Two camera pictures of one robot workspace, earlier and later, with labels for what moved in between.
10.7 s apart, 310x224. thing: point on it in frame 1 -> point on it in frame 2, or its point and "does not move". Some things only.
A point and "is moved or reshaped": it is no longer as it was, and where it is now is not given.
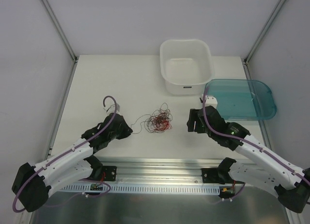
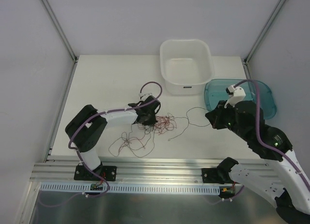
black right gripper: (196, 122) -> (218, 116)
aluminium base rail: (151, 171) does not move
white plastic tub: (186, 66) does not move
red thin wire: (161, 123) is moved or reshaped
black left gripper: (121, 126) -> (150, 116)
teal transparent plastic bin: (243, 99) does not move
